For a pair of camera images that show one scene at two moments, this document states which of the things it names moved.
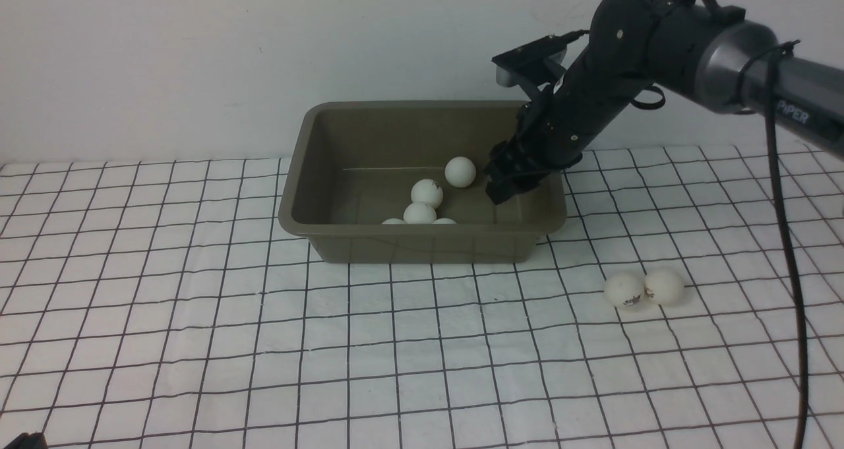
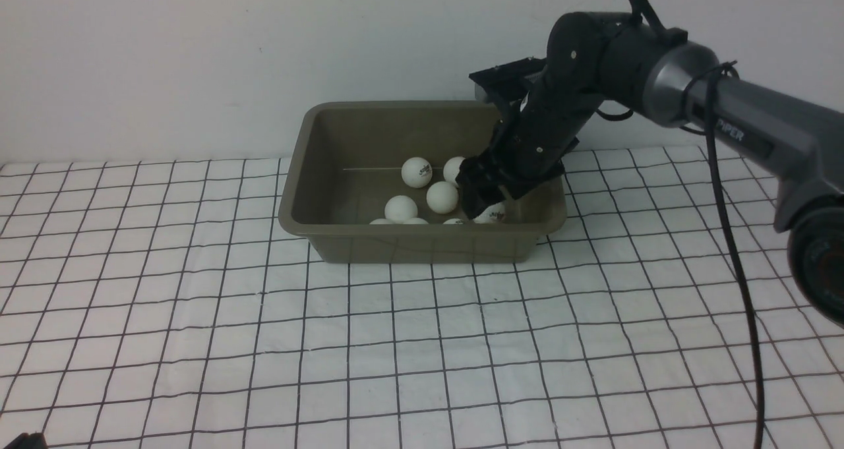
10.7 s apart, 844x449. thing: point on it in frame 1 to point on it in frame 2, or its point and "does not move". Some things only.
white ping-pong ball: [624, 289] to [492, 214]
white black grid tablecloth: [158, 304] does not move
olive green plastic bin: [353, 165] does not move
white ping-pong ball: [460, 172] does not move
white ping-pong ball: [418, 213] to [401, 209]
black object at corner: [25, 440] does not move
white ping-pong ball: [426, 191] to [442, 197]
